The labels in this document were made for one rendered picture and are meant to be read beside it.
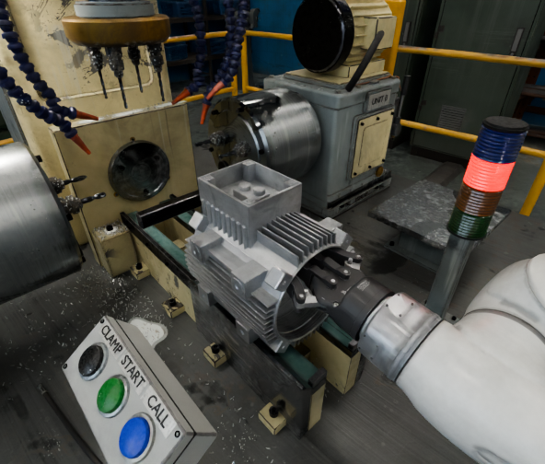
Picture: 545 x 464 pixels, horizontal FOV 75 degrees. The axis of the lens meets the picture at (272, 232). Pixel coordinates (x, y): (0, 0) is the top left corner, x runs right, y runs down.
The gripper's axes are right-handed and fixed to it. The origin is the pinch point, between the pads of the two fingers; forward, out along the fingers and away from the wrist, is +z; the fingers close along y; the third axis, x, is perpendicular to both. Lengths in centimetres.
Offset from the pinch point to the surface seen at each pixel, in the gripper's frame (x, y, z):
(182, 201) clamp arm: 7.2, 1.0, 23.2
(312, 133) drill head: 2.1, -36.3, 23.7
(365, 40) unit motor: -16, -59, 30
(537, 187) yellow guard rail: 71, -225, -7
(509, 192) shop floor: 109, -285, 13
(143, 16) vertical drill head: -22.1, -2.3, 36.9
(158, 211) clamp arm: 7.4, 6.2, 23.2
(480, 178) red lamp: -8.8, -27.1, -17.4
